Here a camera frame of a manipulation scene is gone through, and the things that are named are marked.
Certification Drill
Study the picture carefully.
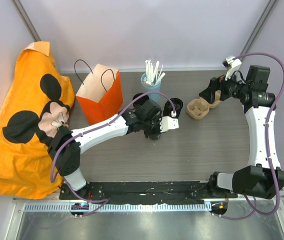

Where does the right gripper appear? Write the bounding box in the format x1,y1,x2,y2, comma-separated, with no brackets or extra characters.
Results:
199,68,250,104

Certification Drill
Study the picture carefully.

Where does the brown pulp cup carrier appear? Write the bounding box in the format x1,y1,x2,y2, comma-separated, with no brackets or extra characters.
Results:
186,93,221,120

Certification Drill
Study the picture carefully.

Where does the orange paper bag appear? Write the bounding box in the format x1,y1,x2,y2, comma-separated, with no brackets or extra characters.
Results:
76,64,123,125

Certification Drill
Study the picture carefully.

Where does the black paper coffee cup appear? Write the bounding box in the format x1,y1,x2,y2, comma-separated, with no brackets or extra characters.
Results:
149,133,161,141

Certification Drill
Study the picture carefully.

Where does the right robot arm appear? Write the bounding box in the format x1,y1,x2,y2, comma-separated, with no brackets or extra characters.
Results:
199,65,284,199

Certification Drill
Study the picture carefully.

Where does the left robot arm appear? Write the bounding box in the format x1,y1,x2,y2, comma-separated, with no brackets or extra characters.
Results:
48,99,162,200

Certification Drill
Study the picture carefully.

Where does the stack of black cups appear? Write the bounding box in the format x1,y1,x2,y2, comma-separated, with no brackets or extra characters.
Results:
132,93,149,108

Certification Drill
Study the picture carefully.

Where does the light blue tin cup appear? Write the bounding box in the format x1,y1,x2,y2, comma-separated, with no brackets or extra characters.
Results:
141,73,161,102

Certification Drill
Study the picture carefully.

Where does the white wrapped straws bundle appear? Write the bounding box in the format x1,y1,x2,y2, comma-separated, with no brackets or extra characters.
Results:
141,59,166,87

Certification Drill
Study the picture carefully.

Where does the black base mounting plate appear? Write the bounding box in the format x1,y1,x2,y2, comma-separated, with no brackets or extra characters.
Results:
59,180,238,206

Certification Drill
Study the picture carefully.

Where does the orange cartoon mouse cloth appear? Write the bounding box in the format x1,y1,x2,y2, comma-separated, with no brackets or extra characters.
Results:
0,41,75,200

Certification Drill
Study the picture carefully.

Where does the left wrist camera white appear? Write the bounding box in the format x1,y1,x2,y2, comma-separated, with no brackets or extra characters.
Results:
159,111,179,133

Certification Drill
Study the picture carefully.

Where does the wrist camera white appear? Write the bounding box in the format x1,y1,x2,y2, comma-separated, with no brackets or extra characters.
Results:
222,55,242,81
159,111,179,133

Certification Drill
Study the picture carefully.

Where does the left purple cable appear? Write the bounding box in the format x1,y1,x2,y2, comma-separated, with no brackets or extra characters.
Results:
50,91,178,230

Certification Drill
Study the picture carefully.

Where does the purple cable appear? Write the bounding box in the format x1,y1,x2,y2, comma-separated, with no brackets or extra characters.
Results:
211,52,284,220
50,91,178,230

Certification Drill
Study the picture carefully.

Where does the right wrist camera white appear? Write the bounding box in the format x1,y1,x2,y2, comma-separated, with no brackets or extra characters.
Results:
222,55,242,81

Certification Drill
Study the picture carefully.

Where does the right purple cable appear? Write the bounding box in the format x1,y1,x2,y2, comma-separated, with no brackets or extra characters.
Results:
211,52,284,220

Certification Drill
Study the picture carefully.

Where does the slotted aluminium rail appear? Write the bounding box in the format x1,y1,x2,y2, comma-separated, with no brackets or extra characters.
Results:
24,201,211,213

